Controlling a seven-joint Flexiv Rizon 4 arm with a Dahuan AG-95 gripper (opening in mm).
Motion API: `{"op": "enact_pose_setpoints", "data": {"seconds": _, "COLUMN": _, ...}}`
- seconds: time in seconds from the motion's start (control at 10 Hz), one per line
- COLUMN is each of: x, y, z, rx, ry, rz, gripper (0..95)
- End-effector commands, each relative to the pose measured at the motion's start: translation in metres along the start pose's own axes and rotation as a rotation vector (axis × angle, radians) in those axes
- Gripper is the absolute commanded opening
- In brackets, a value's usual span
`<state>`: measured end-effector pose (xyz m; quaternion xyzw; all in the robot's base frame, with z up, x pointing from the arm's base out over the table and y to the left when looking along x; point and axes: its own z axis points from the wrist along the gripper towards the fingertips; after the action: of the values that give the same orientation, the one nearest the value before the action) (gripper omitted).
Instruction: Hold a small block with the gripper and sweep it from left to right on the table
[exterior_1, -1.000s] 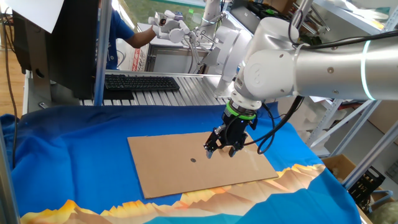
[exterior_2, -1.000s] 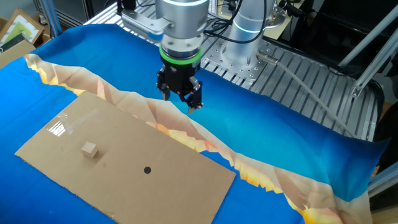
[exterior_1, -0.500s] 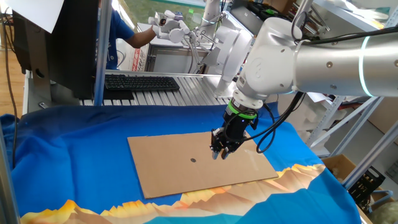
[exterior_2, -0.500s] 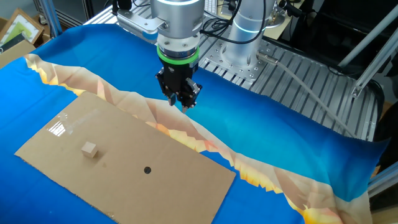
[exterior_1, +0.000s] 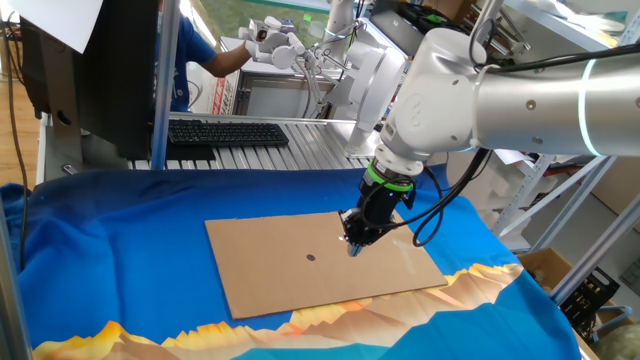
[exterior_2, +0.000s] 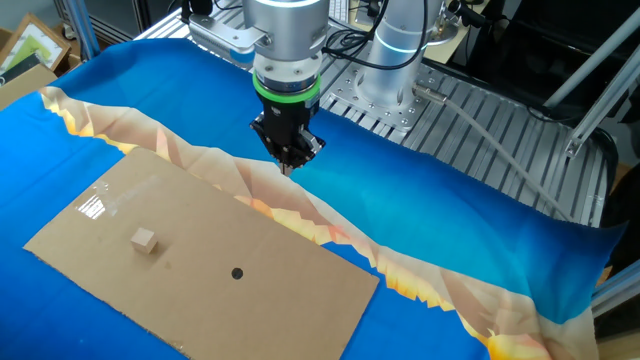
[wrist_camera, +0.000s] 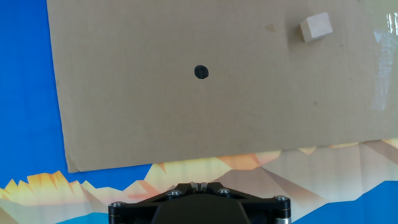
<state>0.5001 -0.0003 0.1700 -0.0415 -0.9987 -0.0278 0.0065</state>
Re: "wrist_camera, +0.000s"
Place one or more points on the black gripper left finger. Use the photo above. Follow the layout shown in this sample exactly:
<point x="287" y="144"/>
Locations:
<point x="136" y="207"/>

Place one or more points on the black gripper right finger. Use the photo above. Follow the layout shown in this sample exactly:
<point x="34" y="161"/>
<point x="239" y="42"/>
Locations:
<point x="267" y="208"/>

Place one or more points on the small wooden block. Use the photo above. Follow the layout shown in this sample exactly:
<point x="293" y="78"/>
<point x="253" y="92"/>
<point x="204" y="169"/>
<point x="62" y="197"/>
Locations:
<point x="317" y="26"/>

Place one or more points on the brown cardboard sheet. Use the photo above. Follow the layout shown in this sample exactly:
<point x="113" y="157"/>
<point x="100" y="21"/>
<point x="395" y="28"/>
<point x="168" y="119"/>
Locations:
<point x="155" y="109"/>

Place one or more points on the blue mountain print cloth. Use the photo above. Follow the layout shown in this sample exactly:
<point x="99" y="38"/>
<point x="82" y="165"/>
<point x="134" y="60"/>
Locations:
<point x="25" y="93"/>

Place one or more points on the clear tape strip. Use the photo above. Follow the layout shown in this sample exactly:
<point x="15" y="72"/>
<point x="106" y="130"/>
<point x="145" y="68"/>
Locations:
<point x="384" y="68"/>

